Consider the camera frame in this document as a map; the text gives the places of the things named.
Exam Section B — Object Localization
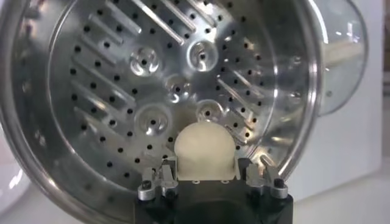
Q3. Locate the white steamed baozi bun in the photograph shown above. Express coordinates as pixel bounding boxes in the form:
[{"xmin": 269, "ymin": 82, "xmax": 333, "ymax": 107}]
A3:
[{"xmin": 173, "ymin": 121, "xmax": 238, "ymax": 181}]

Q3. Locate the stainless steel pot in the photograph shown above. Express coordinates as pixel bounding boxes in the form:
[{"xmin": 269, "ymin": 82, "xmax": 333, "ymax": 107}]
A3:
[{"xmin": 0, "ymin": 0, "xmax": 324, "ymax": 224}]

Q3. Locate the glass lid with cream handle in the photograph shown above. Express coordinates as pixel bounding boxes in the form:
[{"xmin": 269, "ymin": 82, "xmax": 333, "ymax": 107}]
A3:
[{"xmin": 307, "ymin": 0, "xmax": 369, "ymax": 117}]

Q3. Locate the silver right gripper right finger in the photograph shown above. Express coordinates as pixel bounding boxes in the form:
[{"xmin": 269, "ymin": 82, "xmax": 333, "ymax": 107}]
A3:
[{"xmin": 236, "ymin": 156, "xmax": 289, "ymax": 200}]

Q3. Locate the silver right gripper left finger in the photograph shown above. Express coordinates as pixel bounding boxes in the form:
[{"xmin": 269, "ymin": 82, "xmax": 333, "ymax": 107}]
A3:
[{"xmin": 136, "ymin": 156, "xmax": 179, "ymax": 201}]

